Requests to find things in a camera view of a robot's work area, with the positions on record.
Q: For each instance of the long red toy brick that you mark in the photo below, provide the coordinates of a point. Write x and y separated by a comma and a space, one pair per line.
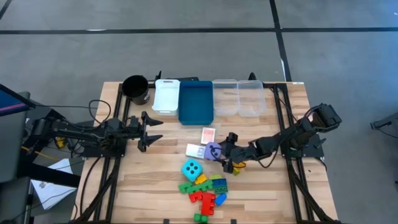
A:
208, 203

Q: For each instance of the white playing card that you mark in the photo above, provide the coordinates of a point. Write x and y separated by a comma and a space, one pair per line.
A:
194, 151

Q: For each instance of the white paper sheet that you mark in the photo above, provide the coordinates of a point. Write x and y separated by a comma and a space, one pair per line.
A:
49, 193

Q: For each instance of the white label sticker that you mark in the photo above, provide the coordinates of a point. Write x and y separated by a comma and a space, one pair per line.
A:
297, 82

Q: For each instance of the small green toy brick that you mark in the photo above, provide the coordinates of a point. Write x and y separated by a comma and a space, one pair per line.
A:
200, 218

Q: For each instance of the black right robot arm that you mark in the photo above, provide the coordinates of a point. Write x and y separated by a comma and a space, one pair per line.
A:
292, 133

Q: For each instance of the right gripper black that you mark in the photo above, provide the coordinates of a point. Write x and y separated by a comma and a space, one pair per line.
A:
239, 153

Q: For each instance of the red playing card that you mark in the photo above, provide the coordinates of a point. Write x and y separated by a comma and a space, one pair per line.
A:
208, 136

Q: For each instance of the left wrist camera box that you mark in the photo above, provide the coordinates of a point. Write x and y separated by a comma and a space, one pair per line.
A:
134, 120

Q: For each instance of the small yellow-green toy piece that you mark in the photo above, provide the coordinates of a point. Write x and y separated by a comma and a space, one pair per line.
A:
236, 170

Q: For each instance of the black cup with eyes print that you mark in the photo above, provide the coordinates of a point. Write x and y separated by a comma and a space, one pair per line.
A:
136, 88

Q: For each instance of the white plastic bin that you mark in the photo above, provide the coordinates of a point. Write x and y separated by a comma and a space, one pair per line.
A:
166, 98

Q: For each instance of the black frame bracket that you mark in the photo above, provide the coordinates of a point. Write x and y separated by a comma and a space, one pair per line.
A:
233, 221
166, 221

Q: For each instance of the dark green toy brick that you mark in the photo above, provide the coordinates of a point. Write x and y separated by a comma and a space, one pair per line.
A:
221, 189

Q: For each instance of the grey computer case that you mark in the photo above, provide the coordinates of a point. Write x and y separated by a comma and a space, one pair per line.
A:
9, 146

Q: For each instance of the purple foam die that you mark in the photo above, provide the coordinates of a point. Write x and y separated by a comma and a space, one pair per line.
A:
210, 154

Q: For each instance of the teal foam die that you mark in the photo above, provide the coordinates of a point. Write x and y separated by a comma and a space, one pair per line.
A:
191, 169

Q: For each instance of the blue computer monitor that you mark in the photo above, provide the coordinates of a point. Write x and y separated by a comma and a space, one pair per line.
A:
12, 104

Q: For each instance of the long green toy brick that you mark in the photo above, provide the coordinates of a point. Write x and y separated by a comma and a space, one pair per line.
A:
196, 187

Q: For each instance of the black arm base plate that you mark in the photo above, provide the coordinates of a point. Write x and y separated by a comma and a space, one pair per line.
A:
314, 151
93, 152

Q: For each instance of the blue plastic tray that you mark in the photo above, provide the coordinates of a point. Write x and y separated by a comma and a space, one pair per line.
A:
196, 102

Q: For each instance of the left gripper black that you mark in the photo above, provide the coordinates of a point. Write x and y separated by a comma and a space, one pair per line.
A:
143, 132

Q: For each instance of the lime toy brick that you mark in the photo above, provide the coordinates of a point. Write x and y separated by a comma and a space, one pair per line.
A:
215, 177

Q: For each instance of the short red toy brick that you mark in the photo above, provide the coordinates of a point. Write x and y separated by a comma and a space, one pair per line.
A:
195, 197

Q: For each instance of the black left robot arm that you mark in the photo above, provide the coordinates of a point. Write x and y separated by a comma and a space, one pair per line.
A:
77, 132

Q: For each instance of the clear plastic container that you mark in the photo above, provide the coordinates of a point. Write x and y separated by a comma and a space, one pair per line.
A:
252, 99
225, 99

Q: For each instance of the black equipment stand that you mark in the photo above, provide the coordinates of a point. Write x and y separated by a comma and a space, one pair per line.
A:
46, 174

